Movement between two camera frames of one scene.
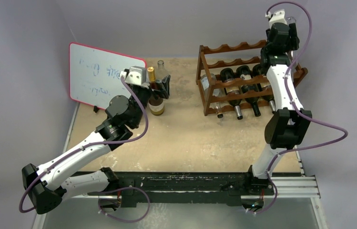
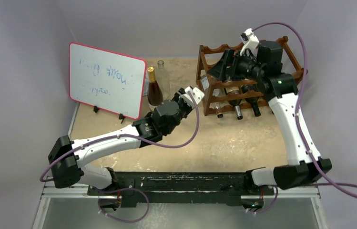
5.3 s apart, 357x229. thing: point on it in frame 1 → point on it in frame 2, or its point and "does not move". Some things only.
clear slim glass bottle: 161,73 does not move
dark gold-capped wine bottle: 156,104 does not move
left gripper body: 144,96 → 184,109
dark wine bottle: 244,72 does not move
